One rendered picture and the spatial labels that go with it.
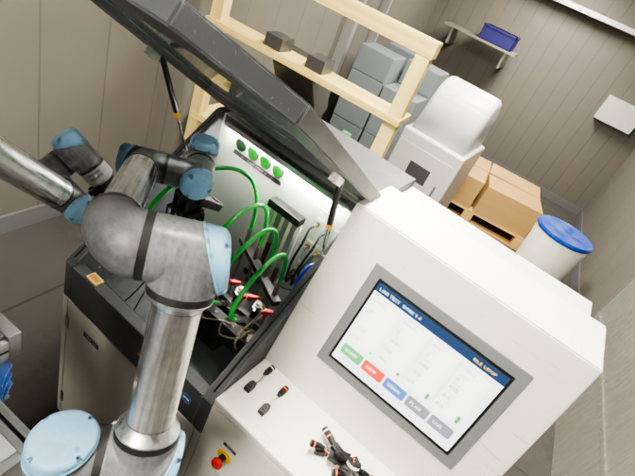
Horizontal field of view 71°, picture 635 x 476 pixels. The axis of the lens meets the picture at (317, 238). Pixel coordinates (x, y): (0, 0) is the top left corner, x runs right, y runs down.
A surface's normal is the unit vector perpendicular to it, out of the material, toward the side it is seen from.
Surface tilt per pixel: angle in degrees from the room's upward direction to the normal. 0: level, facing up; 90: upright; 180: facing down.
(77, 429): 8
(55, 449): 8
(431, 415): 76
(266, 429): 0
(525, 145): 90
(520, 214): 90
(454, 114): 72
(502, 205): 90
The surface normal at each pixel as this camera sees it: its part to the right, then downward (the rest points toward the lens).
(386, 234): -0.44, 0.12
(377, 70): -0.47, 0.36
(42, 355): 0.35, -0.76
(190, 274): 0.27, 0.36
